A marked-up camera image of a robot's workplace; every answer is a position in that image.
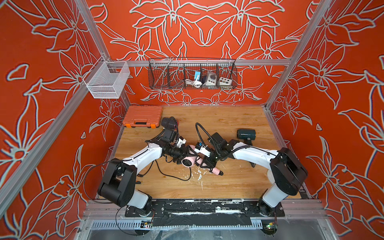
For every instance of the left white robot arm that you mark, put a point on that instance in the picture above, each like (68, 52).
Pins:
(118, 184)

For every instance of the white power strip cube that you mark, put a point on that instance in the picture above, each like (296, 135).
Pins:
(225, 83)

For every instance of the black magenta hair dryer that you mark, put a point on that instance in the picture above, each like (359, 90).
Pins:
(169, 123)

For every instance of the orange plastic tool case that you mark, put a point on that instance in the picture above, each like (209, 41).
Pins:
(143, 116)

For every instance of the blue white small box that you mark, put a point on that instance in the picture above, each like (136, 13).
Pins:
(197, 76)

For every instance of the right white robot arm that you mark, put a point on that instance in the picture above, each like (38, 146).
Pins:
(288, 172)

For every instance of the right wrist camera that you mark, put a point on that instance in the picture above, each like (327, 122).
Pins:
(201, 149)

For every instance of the aluminium frame rail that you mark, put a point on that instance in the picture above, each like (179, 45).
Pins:
(240, 62)

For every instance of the black wire wall basket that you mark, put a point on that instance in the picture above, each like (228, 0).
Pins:
(181, 76)

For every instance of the pink hair dryer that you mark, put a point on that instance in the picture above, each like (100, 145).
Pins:
(194, 158)

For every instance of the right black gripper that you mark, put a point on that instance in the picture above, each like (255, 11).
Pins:
(207, 163)

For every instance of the white mesh wall basket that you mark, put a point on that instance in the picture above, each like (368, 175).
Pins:
(104, 84)

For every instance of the dark green hair dryer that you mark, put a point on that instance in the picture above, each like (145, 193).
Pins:
(247, 135)

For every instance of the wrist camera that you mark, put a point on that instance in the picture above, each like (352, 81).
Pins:
(201, 149)
(180, 142)

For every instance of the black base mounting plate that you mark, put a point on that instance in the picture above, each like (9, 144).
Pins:
(201, 213)

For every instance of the white round socket adapter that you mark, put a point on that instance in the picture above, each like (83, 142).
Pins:
(211, 79)

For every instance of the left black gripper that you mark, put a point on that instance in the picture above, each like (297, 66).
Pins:
(184, 154)

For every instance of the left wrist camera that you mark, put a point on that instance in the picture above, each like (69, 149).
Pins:
(180, 142)

